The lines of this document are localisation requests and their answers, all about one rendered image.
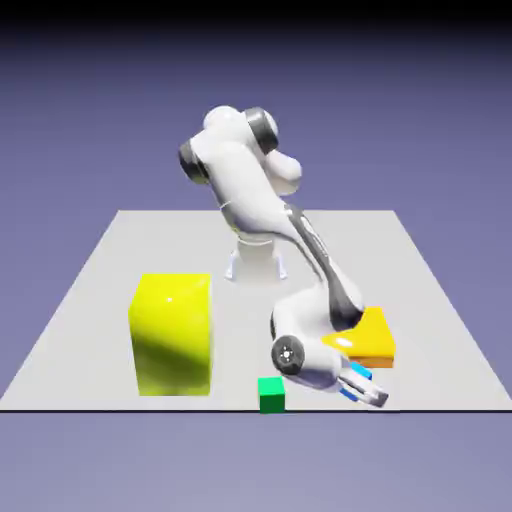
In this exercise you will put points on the small green cube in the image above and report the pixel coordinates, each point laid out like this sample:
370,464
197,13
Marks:
271,395

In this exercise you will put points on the large orange box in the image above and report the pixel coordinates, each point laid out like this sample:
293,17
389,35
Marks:
376,336

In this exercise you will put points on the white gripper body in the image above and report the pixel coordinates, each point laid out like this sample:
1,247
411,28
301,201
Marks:
366,388

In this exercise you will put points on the large yellow box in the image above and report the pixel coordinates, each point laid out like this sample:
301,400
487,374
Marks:
170,332

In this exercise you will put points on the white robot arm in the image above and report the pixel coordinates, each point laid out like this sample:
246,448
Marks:
244,188

